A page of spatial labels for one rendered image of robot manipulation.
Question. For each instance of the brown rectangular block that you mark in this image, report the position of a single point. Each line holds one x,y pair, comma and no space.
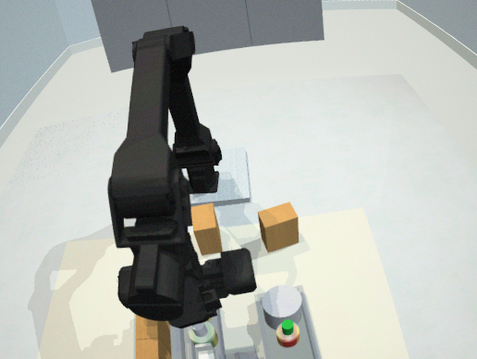
149,329
151,349

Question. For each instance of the light grey cylinder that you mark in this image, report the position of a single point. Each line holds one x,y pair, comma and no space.
280,303

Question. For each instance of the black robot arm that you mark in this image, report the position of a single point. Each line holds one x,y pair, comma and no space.
147,182

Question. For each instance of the tan cardboard-coloured cube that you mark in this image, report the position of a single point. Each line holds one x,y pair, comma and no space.
206,229
279,227

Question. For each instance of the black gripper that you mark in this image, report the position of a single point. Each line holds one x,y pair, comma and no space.
231,274

